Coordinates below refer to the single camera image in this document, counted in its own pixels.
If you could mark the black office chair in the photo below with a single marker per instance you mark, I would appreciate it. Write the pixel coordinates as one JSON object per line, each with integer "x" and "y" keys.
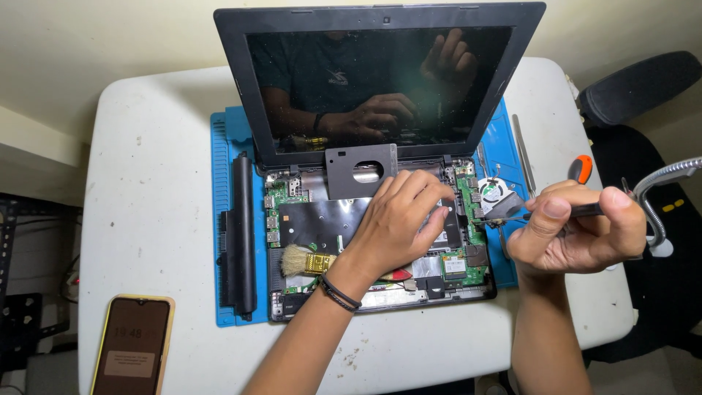
{"x": 636, "y": 90}

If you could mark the blue repair mat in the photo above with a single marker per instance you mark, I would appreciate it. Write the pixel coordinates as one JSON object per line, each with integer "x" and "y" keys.
{"x": 233, "y": 131}

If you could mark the black open laptop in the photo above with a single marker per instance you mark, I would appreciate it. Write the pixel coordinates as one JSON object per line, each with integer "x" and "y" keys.
{"x": 307, "y": 222}

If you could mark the black metal rack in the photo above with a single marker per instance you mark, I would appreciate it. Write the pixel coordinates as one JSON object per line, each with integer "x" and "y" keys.
{"x": 22, "y": 323}

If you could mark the thin black wristband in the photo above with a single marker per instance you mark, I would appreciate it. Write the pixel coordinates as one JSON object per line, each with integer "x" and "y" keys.
{"x": 344, "y": 292}

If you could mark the braided black wristband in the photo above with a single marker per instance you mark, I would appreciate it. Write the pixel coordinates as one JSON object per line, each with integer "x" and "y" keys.
{"x": 335, "y": 296}

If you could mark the person's right hand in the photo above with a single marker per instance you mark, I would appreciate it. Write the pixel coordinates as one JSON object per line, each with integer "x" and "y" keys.
{"x": 581, "y": 241}

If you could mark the metal tweezers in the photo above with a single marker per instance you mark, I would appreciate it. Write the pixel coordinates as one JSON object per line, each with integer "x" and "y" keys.
{"x": 522, "y": 148}

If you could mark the black laptop battery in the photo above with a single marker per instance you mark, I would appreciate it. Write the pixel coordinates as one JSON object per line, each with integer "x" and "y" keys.
{"x": 243, "y": 236}

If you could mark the phone in gold case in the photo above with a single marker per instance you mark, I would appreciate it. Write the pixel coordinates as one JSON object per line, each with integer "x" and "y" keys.
{"x": 131, "y": 345}

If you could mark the grey drive bracket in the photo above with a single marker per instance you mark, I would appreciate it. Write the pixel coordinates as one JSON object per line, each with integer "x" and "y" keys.
{"x": 343, "y": 175}

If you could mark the laptop cooling fan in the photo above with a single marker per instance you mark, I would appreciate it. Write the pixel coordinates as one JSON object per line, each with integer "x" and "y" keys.
{"x": 496, "y": 193}

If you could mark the person's left hand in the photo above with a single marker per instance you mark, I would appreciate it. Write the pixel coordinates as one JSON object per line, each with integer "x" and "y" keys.
{"x": 392, "y": 230}

